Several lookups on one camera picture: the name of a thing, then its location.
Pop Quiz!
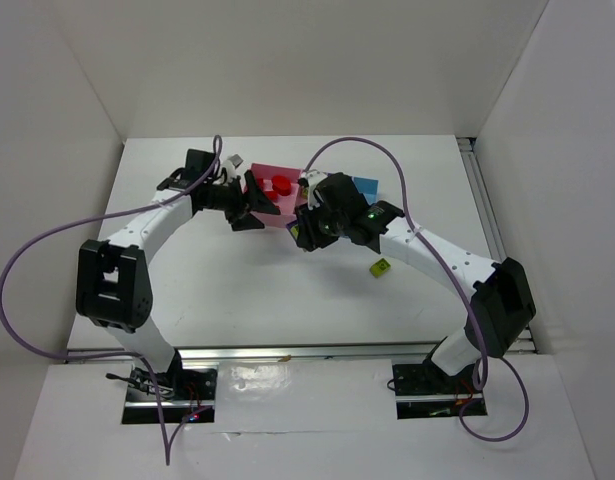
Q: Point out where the aluminium front rail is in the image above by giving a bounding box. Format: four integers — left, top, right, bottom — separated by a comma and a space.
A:
64, 340, 536, 365

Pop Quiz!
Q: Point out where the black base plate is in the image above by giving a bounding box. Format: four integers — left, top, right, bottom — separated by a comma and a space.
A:
386, 364, 487, 420
121, 368, 217, 425

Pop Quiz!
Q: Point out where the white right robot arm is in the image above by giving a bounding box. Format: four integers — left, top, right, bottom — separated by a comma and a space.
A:
295, 170, 536, 381

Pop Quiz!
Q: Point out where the aluminium side rail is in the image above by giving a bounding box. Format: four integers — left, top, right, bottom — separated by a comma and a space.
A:
457, 137, 536, 358

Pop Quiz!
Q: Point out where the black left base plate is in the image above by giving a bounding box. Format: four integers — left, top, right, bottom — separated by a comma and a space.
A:
121, 368, 217, 425

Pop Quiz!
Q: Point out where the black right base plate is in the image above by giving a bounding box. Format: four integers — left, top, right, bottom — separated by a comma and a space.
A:
386, 364, 487, 420

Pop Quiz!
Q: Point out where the small green lego brick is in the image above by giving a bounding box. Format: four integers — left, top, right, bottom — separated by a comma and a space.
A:
369, 258, 391, 278

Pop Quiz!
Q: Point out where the light blue container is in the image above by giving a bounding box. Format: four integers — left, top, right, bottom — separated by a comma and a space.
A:
352, 177, 379, 205

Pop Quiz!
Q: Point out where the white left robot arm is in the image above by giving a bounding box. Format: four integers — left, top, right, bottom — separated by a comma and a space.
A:
76, 149, 280, 390

